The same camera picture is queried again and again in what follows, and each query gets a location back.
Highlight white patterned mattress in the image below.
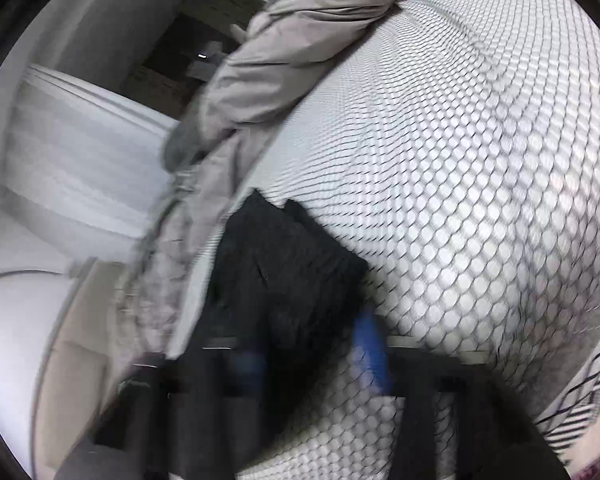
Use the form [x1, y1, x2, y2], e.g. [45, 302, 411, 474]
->
[170, 0, 600, 480]

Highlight beige padded headboard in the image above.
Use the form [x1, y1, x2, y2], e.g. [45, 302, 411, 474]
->
[32, 255, 148, 443]

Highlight black pants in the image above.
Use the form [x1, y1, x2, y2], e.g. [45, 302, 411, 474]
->
[177, 187, 398, 463]

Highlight grey quilted comforter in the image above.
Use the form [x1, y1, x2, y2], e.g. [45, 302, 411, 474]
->
[115, 0, 433, 366]

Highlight striped black and white cloth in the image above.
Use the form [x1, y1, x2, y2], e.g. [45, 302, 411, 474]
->
[532, 307, 600, 463]

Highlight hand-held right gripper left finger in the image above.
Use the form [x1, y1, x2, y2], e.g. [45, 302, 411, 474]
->
[92, 345, 281, 480]

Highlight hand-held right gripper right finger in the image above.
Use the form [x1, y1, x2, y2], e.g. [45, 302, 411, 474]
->
[352, 307, 573, 480]

